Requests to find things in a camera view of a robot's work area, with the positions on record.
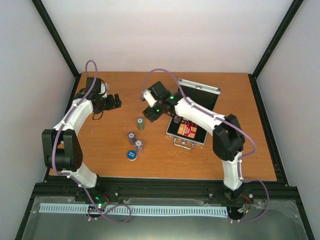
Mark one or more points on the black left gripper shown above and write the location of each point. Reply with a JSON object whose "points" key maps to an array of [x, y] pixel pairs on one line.
{"points": [[111, 104]]}

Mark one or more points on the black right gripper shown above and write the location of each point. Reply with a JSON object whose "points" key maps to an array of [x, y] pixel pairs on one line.
{"points": [[150, 115]]}

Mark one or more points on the green poker chip stack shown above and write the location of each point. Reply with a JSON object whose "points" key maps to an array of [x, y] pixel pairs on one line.
{"points": [[140, 123]]}

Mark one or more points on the brown poker chip stack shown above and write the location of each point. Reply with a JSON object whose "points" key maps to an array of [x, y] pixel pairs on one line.
{"points": [[177, 119]]}

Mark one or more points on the grey poker chip stack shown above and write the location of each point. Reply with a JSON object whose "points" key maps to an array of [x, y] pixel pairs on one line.
{"points": [[139, 145]]}

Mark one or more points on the aluminium poker case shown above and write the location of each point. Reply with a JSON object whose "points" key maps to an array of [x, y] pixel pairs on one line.
{"points": [[203, 98]]}

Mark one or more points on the red playing card deck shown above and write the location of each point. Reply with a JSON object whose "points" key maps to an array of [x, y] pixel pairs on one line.
{"points": [[187, 130]]}

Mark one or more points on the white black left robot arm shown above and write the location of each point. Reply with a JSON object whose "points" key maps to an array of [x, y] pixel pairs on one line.
{"points": [[61, 148]]}

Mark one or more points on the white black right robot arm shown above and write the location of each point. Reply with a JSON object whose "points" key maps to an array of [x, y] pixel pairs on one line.
{"points": [[227, 140]]}

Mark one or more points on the blue dealer button stack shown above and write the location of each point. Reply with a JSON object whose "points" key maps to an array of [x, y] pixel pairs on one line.
{"points": [[132, 155]]}

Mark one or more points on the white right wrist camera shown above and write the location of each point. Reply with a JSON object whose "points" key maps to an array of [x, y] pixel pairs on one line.
{"points": [[148, 97]]}

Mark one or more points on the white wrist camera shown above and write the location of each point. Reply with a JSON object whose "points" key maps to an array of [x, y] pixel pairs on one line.
{"points": [[104, 89], [148, 97]]}

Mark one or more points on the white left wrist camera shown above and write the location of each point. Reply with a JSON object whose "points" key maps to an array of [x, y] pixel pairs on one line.
{"points": [[104, 89]]}

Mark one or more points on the light blue cable duct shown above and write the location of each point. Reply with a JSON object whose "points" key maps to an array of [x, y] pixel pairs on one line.
{"points": [[136, 210]]}

